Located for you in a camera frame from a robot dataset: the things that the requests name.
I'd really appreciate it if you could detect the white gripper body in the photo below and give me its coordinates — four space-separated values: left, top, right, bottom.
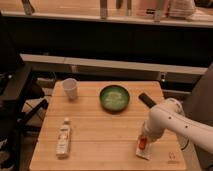
138 122 163 143

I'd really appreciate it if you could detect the red orange pepper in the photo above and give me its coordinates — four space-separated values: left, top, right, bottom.
138 138 147 150

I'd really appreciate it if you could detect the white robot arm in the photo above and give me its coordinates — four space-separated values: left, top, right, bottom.
140 98 213 154

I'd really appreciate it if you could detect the black rectangular remote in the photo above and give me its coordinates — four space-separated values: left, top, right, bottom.
139 93 156 108

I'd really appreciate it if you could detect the green bowl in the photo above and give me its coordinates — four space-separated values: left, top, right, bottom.
99 85 130 112

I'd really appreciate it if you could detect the white plastic bottle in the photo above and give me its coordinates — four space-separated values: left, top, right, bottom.
56 117 72 159

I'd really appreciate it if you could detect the white paper cup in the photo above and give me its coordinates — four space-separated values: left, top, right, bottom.
62 78 78 100

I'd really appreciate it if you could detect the black stand left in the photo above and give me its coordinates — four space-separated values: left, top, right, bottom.
0 12 48 171

